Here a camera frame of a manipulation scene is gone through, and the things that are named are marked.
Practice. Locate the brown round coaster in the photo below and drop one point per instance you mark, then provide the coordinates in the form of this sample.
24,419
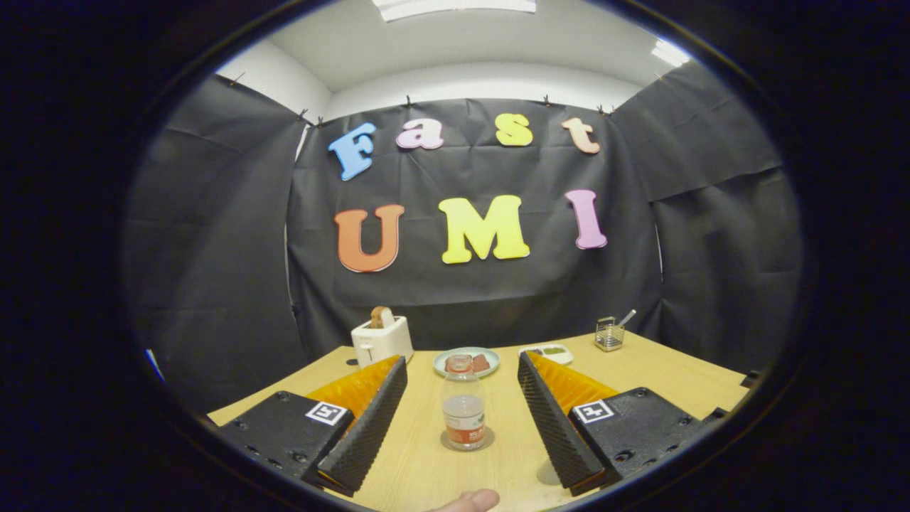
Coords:
490,441

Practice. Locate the white toaster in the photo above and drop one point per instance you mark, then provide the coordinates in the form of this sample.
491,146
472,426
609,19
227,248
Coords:
384,343

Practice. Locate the brown meat slice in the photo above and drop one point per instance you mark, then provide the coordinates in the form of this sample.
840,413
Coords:
481,363

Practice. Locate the wooden table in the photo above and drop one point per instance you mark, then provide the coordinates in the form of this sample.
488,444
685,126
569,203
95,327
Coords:
640,363

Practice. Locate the bread slice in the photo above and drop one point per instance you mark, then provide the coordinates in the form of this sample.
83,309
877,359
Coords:
382,318

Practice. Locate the pale green round plate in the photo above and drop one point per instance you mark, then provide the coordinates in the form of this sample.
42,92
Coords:
439,364

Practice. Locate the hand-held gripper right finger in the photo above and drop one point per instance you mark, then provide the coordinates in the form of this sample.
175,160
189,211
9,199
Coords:
558,427

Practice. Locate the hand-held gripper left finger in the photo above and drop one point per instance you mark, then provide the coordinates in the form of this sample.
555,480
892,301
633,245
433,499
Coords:
370,427

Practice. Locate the clear plastic bottle red label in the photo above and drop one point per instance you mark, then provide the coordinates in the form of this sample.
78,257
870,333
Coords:
463,412

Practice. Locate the white oblong dish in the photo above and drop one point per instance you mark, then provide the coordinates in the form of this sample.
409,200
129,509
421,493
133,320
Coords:
547,354

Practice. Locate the small ceiling light panel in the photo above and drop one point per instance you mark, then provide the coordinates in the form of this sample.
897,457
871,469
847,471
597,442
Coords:
670,53

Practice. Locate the large ceiling light panel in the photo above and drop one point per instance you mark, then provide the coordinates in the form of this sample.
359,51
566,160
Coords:
455,7

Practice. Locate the small black table clamp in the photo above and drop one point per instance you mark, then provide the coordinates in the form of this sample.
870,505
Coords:
751,379

